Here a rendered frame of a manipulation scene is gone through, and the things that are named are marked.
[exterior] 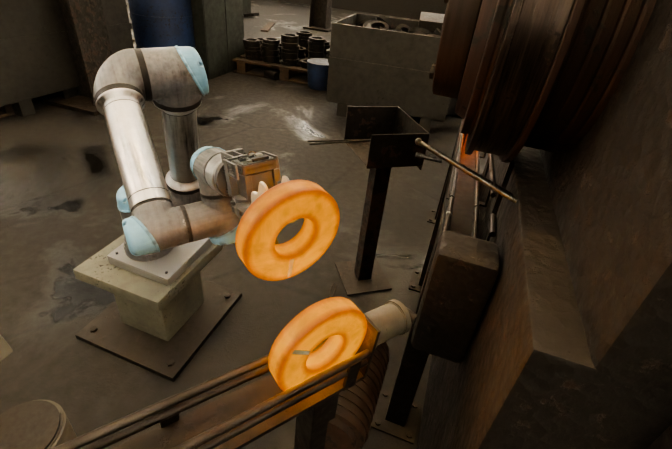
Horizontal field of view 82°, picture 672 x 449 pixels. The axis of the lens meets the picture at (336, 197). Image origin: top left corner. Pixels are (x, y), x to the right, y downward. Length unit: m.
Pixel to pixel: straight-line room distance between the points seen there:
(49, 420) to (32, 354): 0.85
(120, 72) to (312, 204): 0.59
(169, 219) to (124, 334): 0.86
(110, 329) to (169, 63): 0.98
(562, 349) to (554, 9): 0.38
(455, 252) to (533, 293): 0.17
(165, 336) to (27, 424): 0.71
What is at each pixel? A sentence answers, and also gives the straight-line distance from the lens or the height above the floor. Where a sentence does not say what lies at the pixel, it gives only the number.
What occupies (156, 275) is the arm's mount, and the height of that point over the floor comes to 0.33.
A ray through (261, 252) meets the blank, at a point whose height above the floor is 0.84.
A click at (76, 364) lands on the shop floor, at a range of 1.59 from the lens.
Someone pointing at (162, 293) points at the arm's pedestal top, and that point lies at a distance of 1.28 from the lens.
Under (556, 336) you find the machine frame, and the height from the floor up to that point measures 0.87.
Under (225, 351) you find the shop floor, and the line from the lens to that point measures 1.48.
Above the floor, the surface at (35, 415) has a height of 0.52.
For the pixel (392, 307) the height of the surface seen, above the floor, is 0.69.
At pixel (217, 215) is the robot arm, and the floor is 0.74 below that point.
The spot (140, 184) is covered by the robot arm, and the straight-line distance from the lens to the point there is 0.82.
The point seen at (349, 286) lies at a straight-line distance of 1.68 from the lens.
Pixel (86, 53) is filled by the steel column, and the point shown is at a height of 0.42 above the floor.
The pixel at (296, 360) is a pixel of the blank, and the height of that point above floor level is 0.73.
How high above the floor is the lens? 1.19
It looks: 32 degrees down
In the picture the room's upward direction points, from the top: 6 degrees clockwise
